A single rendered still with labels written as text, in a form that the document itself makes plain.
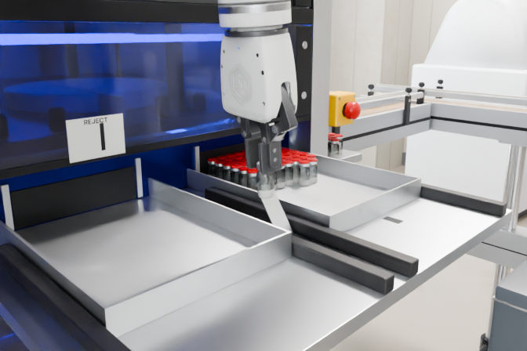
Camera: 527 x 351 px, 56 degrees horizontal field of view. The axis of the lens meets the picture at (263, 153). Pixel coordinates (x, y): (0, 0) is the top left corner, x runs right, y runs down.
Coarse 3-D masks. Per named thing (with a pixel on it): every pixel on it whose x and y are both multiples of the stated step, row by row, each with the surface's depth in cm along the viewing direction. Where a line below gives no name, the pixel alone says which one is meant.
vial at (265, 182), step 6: (258, 168) 63; (258, 174) 63; (270, 174) 63; (258, 180) 63; (264, 180) 63; (270, 180) 63; (258, 186) 64; (264, 186) 63; (270, 186) 63; (258, 192) 64; (264, 192) 63; (270, 192) 64
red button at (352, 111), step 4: (348, 104) 108; (352, 104) 108; (356, 104) 108; (348, 108) 108; (352, 108) 108; (356, 108) 108; (360, 108) 110; (344, 112) 109; (348, 112) 108; (352, 112) 108; (356, 112) 108; (360, 112) 110; (348, 116) 109; (352, 116) 108; (356, 116) 109
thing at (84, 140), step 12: (72, 120) 67; (84, 120) 69; (96, 120) 70; (108, 120) 71; (120, 120) 72; (72, 132) 68; (84, 132) 69; (96, 132) 70; (108, 132) 71; (120, 132) 73; (72, 144) 68; (84, 144) 69; (96, 144) 71; (108, 144) 72; (120, 144) 73; (72, 156) 68; (84, 156) 70; (96, 156) 71
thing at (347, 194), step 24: (336, 168) 100; (360, 168) 96; (240, 192) 83; (288, 192) 90; (312, 192) 90; (336, 192) 90; (360, 192) 90; (384, 192) 79; (408, 192) 84; (312, 216) 72; (336, 216) 70; (360, 216) 75
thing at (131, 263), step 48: (0, 240) 68; (48, 240) 69; (96, 240) 69; (144, 240) 69; (192, 240) 69; (240, 240) 69; (288, 240) 64; (96, 288) 56; (144, 288) 56; (192, 288) 53
